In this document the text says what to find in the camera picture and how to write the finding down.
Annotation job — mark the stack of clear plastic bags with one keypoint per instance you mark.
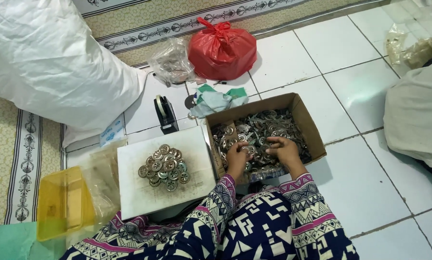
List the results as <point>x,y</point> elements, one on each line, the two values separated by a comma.
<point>102,177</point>

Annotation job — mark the brown cardboard box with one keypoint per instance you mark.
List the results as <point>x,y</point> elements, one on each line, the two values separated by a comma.
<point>306,122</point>

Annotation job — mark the white scale platform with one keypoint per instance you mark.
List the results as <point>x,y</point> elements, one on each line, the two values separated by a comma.
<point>197,180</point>

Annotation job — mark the white cloth bundle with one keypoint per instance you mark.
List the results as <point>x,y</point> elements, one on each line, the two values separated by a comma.
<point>416,115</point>

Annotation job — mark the pile of round metal discs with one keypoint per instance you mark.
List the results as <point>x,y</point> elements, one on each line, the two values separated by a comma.
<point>164,167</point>

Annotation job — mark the crumpled clear plastic bag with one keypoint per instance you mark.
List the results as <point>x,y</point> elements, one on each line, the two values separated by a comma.
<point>414,39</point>

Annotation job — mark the person's left hand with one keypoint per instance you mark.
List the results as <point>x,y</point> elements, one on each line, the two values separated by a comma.
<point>234,162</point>

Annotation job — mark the large white sack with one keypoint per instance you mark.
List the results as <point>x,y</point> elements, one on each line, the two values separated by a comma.
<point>46,61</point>

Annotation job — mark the navy patterned garment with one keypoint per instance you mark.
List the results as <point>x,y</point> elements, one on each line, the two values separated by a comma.
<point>259,227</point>

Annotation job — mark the heap of metal parts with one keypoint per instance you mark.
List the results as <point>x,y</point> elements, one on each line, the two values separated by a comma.
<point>270,124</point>

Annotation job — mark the person's right hand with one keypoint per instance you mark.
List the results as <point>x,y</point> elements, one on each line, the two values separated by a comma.
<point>288,155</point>

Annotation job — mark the red plastic bag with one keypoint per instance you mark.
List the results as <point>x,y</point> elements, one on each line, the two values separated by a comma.
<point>221,52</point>

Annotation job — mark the round silver metal disc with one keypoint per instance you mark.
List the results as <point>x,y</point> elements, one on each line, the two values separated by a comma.
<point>249,149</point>

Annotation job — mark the blue and white packet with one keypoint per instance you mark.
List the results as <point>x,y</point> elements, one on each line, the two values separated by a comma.
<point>112,132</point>

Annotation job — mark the yellow plastic container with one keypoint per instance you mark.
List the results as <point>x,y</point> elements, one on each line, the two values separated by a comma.
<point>62,202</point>

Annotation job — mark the green and white cloth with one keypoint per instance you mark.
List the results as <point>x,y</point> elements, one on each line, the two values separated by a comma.
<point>216,101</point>

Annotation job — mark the black tape dispenser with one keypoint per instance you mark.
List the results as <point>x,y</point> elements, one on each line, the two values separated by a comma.
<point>165,113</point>

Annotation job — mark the clear bag of metal parts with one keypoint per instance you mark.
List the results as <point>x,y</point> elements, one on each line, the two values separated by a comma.
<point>172,63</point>

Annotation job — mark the person's left fingers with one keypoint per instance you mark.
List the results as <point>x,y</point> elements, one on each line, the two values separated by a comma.
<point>242,147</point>

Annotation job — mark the light green sheet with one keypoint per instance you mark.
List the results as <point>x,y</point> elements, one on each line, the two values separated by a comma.
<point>10,242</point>

